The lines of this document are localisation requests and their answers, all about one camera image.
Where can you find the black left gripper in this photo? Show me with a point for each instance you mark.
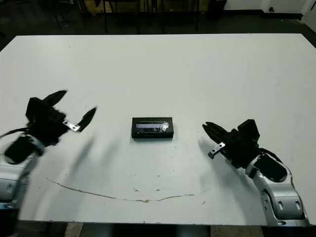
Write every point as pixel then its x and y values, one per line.
pixel 49 128

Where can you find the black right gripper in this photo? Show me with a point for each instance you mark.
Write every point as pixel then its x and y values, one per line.
pixel 237 150

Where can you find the black box lid silver stripe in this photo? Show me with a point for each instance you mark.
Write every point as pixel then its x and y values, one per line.
pixel 151 128

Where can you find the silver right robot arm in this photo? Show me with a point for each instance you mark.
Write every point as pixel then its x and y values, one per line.
pixel 276 192

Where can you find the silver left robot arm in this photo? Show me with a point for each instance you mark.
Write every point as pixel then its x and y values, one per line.
pixel 14 168

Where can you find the black mesh chair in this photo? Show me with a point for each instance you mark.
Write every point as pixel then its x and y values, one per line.
pixel 105 22

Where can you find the black waste bin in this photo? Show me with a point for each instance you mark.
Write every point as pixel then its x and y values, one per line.
pixel 217 10

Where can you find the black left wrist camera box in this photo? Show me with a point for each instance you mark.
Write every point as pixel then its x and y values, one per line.
pixel 39 108

